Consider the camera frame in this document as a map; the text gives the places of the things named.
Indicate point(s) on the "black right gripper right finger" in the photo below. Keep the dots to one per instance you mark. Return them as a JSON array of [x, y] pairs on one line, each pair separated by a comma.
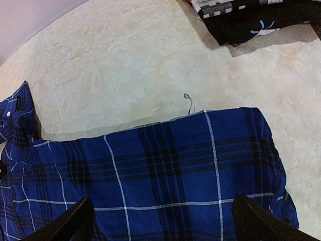
[[252, 222]]

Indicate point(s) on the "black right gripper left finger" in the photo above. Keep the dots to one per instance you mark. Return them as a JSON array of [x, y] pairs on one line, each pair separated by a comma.
[[76, 223]]

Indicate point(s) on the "blue plaid shirt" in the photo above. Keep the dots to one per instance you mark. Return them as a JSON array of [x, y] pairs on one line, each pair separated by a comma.
[[173, 180]]

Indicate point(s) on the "black folded garment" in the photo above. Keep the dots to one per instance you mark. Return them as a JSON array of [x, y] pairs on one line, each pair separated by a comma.
[[252, 18]]

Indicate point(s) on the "white folded garment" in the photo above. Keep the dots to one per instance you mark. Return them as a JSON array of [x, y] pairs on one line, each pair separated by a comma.
[[214, 5]]

